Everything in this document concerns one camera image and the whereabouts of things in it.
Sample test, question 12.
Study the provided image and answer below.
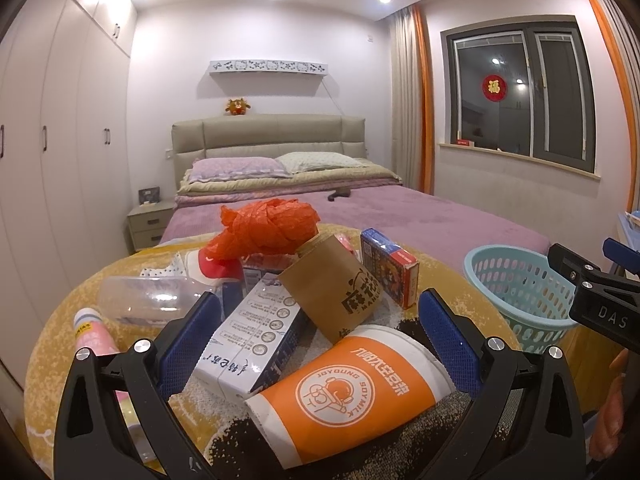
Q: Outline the orange plush toy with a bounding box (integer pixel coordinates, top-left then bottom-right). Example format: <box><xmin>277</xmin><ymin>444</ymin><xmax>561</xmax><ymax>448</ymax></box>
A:
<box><xmin>224</xmin><ymin>98</ymin><xmax>250</xmax><ymax>116</ymax></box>

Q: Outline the purple pillow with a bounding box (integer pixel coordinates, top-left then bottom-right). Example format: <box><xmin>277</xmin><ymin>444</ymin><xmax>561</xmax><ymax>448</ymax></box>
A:
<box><xmin>188</xmin><ymin>157</ymin><xmax>292</xmax><ymax>183</ymax></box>

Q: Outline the red round window sticker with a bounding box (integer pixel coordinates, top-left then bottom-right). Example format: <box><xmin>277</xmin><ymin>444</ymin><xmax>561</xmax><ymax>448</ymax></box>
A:
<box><xmin>482</xmin><ymin>74</ymin><xmax>508</xmax><ymax>102</ymax></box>

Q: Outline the white milk carton box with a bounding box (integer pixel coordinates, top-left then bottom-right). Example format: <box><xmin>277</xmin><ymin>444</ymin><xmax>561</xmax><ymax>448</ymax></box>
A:
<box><xmin>193</xmin><ymin>273</ymin><xmax>309</xmax><ymax>405</ymax></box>

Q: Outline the folded beige quilt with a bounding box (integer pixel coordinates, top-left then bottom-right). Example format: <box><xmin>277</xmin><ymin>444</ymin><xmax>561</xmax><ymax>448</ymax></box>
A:
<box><xmin>175</xmin><ymin>159</ymin><xmax>402</xmax><ymax>207</ymax></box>

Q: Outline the clear plastic bottle blue cap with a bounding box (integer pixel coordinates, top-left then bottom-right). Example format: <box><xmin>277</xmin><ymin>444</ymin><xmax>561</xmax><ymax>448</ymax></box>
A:
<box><xmin>98</xmin><ymin>276</ymin><xmax>244</xmax><ymax>327</ymax></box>

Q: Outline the red white paper cup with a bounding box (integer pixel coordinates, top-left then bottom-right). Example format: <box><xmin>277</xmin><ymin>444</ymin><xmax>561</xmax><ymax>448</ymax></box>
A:
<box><xmin>184</xmin><ymin>249</ymin><xmax>244</xmax><ymax>285</ymax></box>

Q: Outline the beige padded headboard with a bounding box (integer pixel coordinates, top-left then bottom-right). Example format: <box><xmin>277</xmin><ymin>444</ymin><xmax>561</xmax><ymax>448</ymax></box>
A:
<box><xmin>171</xmin><ymin>114</ymin><xmax>367</xmax><ymax>185</ymax></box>

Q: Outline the brown paper bag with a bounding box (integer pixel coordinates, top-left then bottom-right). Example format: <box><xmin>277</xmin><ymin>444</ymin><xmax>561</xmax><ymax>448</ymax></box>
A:
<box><xmin>279</xmin><ymin>233</ymin><xmax>382</xmax><ymax>344</ymax></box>

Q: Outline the beige nightstand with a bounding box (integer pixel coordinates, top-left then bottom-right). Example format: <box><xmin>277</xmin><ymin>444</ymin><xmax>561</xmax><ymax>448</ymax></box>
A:
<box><xmin>127</xmin><ymin>200</ymin><xmax>175</xmax><ymax>252</ymax></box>

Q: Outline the white pillow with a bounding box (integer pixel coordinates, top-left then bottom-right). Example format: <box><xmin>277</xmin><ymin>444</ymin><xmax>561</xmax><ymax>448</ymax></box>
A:
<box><xmin>276</xmin><ymin>152</ymin><xmax>363</xmax><ymax>174</ymax></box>

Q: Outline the white wardrobe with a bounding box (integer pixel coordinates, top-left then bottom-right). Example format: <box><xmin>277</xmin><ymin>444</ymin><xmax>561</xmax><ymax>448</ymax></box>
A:
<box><xmin>1</xmin><ymin>0</ymin><xmax>137</xmax><ymax>382</ymax></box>

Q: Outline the beige orange curtain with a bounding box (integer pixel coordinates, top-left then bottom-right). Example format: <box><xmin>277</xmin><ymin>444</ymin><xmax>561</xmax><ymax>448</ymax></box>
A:
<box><xmin>390</xmin><ymin>3</ymin><xmax>435</xmax><ymax>194</ymax></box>

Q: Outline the dark object on bed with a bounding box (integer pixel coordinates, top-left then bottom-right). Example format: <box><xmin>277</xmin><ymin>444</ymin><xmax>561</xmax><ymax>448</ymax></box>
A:
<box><xmin>326</xmin><ymin>188</ymin><xmax>352</xmax><ymax>203</ymax></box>

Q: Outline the light blue plastic basket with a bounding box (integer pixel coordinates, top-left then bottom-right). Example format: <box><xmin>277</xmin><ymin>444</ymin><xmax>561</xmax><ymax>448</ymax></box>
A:
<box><xmin>463</xmin><ymin>245</ymin><xmax>577</xmax><ymax>353</ymax></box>

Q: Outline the orange soy milk cup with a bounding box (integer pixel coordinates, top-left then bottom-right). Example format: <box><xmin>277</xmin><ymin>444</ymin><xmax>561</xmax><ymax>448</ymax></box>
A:
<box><xmin>246</xmin><ymin>324</ymin><xmax>456</xmax><ymax>469</ymax></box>

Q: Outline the white dotted paper piece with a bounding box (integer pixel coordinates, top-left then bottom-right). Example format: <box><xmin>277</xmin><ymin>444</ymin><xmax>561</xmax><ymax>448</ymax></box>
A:
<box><xmin>140</xmin><ymin>263</ymin><xmax>188</xmax><ymax>278</ymax></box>

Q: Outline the red blue small box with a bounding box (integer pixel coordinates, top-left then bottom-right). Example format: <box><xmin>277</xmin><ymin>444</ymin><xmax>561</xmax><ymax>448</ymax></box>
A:
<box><xmin>360</xmin><ymin>228</ymin><xmax>420</xmax><ymax>310</ymax></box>

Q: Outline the small red box on sill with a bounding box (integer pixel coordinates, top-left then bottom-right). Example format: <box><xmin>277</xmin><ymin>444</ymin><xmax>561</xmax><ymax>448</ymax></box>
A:
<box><xmin>456</xmin><ymin>139</ymin><xmax>475</xmax><ymax>148</ymax></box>

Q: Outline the person's right hand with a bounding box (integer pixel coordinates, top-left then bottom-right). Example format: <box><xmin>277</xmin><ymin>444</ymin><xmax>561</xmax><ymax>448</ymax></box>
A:
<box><xmin>589</xmin><ymin>349</ymin><xmax>629</xmax><ymax>460</ymax></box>

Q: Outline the small dark picture frame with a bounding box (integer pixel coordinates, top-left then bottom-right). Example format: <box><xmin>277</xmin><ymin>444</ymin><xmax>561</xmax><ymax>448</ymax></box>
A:
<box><xmin>138</xmin><ymin>186</ymin><xmax>160</xmax><ymax>205</ymax></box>

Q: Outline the dark framed window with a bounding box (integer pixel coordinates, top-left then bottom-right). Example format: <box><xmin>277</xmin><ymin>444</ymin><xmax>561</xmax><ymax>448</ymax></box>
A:
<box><xmin>446</xmin><ymin>16</ymin><xmax>596</xmax><ymax>174</ymax></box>

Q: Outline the pink white tube bottle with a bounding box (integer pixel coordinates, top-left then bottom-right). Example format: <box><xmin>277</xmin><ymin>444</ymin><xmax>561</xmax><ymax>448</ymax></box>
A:
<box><xmin>74</xmin><ymin>308</ymin><xmax>155</xmax><ymax>463</ymax></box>

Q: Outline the bed with purple cover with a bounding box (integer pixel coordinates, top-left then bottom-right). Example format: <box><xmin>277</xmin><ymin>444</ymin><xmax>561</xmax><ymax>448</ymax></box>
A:
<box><xmin>158</xmin><ymin>112</ymin><xmax>551</xmax><ymax>273</ymax></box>

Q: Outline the white decorated wall shelf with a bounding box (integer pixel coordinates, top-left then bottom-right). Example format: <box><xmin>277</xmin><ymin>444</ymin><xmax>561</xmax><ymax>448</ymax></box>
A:
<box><xmin>208</xmin><ymin>58</ymin><xmax>329</xmax><ymax>77</ymax></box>

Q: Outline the red plastic bag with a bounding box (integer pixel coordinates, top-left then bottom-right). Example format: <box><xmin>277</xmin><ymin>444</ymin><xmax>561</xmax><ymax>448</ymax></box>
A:
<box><xmin>203</xmin><ymin>198</ymin><xmax>320</xmax><ymax>260</ymax></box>

